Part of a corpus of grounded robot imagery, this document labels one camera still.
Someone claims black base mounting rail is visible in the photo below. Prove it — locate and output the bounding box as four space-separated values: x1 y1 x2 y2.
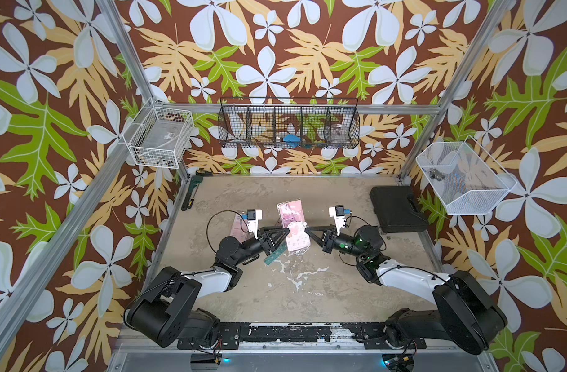
177 321 427 350

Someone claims black plastic tool case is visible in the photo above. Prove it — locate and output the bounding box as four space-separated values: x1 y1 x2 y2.
370 186 429 233

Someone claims green black pipe wrench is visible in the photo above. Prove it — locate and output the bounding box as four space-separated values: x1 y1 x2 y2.
181 175 204 211

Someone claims blue object in basket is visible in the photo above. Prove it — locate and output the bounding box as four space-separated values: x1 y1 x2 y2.
283 134 301 149

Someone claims black wire basket rear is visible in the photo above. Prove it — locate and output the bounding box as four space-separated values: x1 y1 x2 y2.
217 97 361 150

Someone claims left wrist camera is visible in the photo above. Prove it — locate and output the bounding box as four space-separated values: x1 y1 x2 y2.
246 209 263 239

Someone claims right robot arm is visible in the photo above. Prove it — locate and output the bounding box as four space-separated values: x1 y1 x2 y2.
305 225 507 355

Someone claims small dark object in basket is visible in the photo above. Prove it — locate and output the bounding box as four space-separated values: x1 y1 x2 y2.
428 169 445 181

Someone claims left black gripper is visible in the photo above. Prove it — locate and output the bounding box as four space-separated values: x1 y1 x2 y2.
232 225 286 268

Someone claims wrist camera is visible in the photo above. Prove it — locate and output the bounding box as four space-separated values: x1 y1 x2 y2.
246 209 263 239
328 205 347 235

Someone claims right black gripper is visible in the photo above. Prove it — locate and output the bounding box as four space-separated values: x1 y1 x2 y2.
307 227 369 263

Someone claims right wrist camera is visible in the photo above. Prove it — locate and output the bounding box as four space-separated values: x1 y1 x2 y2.
328 205 347 235

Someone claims pink ruler set pouch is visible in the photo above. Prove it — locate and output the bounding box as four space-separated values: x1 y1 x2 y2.
230 214 250 243
277 200 311 255

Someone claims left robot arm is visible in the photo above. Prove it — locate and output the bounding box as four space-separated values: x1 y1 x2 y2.
124 226 290 350

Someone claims white wire basket left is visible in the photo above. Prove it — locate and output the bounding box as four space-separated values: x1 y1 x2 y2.
122 99 195 169

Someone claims white mesh basket right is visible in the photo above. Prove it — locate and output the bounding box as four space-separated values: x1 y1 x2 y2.
416 136 517 215

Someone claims green transparent straight ruler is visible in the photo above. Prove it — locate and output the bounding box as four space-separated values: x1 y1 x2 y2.
264 243 288 266

